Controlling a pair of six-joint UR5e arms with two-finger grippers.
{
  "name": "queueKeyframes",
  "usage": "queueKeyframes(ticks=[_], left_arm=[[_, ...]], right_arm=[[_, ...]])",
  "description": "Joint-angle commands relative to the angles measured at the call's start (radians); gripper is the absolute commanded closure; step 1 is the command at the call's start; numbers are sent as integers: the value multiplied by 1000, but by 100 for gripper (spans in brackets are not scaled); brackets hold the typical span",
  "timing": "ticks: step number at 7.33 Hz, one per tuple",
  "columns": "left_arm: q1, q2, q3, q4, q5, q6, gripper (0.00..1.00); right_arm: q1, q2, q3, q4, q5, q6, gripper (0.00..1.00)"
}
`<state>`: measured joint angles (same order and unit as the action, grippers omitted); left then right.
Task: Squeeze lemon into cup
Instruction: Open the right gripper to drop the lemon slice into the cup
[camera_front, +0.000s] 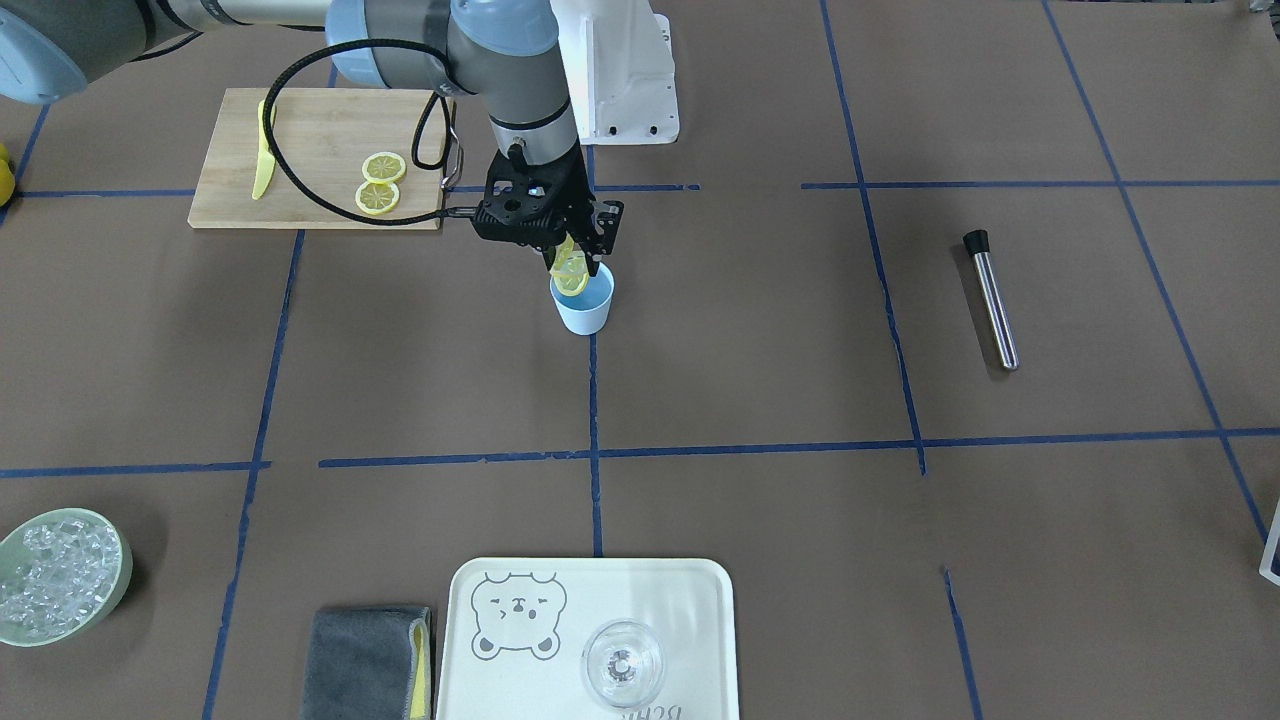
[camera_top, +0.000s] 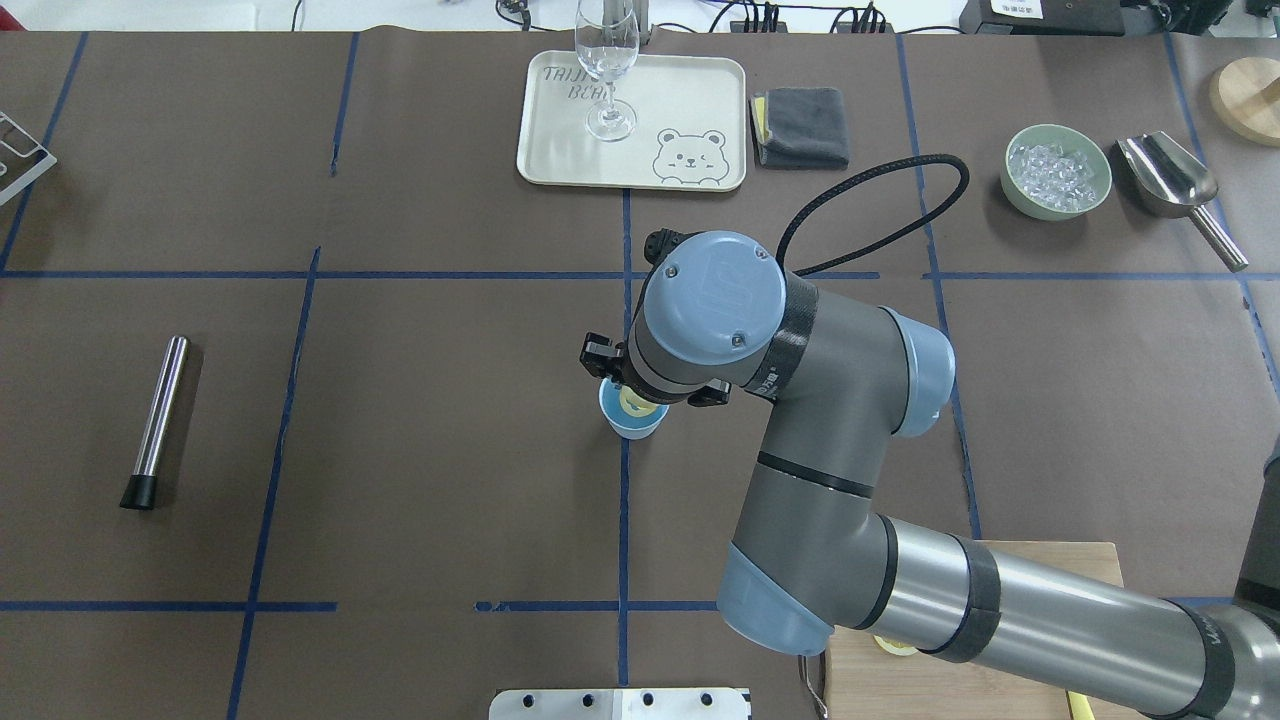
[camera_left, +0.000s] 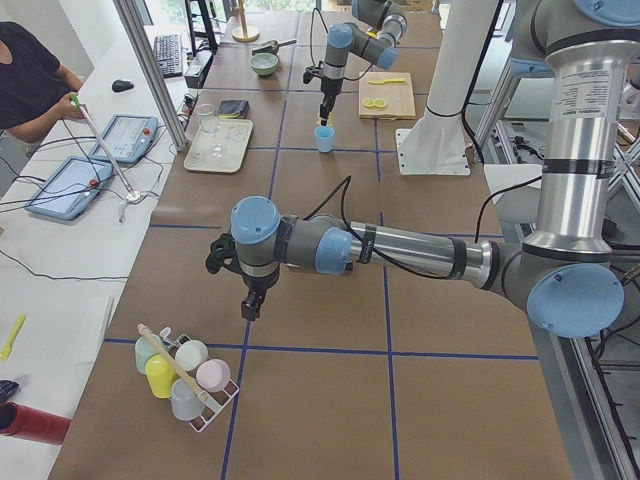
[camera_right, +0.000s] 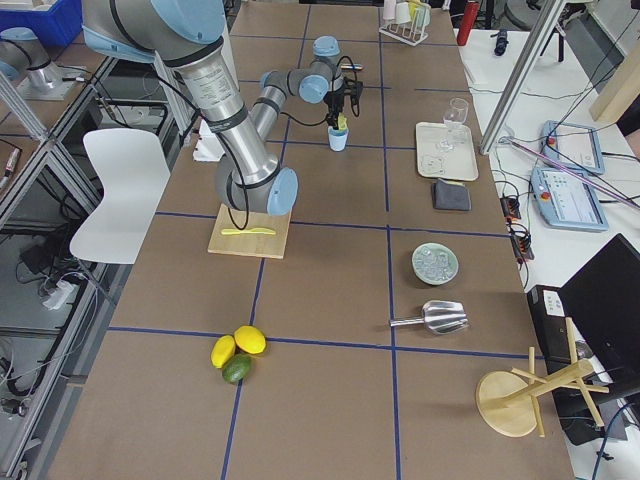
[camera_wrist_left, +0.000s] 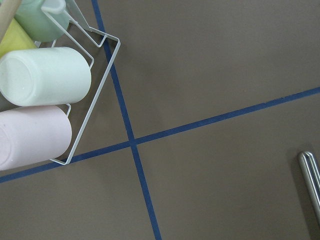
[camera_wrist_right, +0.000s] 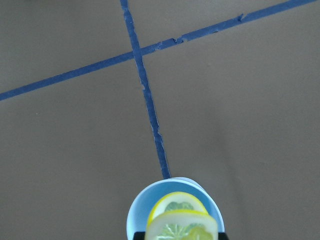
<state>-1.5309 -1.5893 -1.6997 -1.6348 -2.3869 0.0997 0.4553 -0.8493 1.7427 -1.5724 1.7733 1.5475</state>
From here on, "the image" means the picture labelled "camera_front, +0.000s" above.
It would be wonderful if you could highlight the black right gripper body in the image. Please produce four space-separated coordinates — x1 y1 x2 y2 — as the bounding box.
472 142 625 251

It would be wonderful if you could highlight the yellow lemon slice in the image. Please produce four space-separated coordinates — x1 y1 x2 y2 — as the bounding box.
549 241 590 297
355 181 401 217
361 151 407 184

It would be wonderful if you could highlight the steel muddler black tip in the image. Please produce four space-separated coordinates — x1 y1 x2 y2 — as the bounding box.
963 229 1021 372

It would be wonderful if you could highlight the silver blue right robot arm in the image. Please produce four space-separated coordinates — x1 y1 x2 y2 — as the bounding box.
1 1 625 274

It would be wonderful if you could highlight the light blue plastic cup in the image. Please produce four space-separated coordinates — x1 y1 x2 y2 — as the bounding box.
549 264 616 336

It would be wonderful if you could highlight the bamboo cutting board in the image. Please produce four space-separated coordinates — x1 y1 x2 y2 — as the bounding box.
188 87 431 231

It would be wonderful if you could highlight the yellow plastic knife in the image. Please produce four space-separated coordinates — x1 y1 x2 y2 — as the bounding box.
250 100 276 201

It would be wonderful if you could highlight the cream bear serving tray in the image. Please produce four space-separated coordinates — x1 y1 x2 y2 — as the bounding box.
435 557 741 719

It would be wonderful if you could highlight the clear wine glass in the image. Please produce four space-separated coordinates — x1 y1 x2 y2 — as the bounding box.
580 618 667 711

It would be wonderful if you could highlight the grey folded cloth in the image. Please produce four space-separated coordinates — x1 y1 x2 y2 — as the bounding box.
300 605 434 719

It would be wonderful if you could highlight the green bowl of ice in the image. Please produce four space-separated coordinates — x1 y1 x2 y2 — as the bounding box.
1 509 134 648

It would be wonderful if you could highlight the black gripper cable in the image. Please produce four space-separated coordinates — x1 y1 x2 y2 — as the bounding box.
259 38 481 225

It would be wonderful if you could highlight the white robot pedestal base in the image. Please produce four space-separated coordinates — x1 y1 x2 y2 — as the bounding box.
550 1 681 146

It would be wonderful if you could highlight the white wire cup rack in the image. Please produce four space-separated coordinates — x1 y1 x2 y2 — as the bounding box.
1258 503 1280 587

